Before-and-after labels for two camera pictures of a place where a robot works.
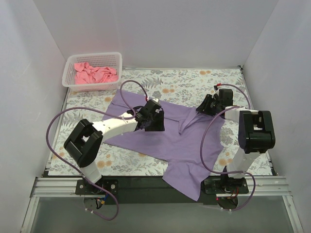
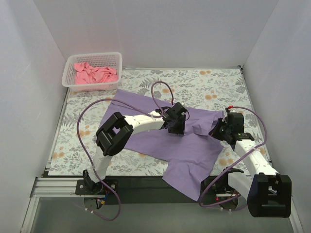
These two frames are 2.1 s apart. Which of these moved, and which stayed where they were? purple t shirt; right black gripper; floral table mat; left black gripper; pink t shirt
Moved: right black gripper; left black gripper
Stayed: purple t shirt; pink t shirt; floral table mat
